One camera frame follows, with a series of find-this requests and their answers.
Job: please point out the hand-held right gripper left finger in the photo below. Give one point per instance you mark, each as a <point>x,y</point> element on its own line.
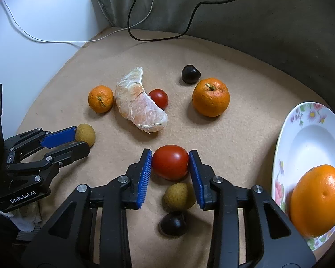
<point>145,178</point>

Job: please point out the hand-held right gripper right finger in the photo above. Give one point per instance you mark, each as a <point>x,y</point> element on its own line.
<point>195,178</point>

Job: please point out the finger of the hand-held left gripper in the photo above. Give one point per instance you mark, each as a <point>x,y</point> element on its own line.
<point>61,138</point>
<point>72,152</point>

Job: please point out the small orange mandarin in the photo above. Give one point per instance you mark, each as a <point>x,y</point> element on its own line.
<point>100,100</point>

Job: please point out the peeled pomelo segment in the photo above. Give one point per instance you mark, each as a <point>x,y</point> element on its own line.
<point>136,106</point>

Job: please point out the large orange mandarin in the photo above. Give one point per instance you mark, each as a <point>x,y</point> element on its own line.
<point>210,97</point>

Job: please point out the small red cherry tomato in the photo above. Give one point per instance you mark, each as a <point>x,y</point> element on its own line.
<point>159,97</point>

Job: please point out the white floral plate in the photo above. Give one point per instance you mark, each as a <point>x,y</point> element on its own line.
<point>310,145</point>

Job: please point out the person's left hand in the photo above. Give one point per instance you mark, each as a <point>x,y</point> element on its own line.
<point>28,216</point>

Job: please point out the dark plum near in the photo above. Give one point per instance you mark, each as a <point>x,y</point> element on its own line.
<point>173,224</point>

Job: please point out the dark brown chestnut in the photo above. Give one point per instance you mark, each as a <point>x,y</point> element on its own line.
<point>191,74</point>

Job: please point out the big smooth orange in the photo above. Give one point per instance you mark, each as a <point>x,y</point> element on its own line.
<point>318,201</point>

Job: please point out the grey cushion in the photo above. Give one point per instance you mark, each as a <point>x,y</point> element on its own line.
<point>240,11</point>

